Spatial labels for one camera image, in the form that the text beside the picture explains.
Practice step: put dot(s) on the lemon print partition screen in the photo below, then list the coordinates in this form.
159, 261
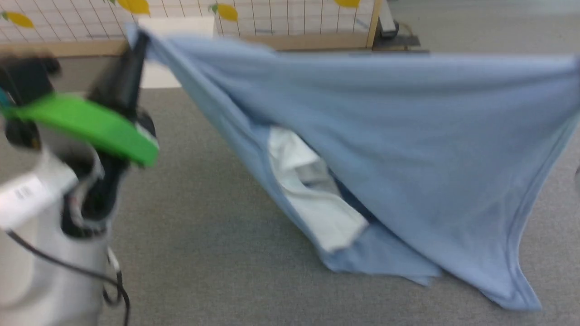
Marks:
68, 18

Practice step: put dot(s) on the light blue shirt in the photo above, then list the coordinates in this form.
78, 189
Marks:
385, 149

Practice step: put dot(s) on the short dark tape strip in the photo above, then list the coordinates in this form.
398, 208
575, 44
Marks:
398, 41

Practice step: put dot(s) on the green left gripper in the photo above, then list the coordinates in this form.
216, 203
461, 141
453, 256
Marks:
90, 124

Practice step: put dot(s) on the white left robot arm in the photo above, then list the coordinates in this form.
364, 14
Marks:
41, 235

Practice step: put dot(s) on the white box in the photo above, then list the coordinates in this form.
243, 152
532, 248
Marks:
158, 77

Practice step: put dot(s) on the grey metal screen foot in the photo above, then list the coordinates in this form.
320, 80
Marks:
387, 22

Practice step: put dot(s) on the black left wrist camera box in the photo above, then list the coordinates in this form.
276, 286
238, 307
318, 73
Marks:
27, 81

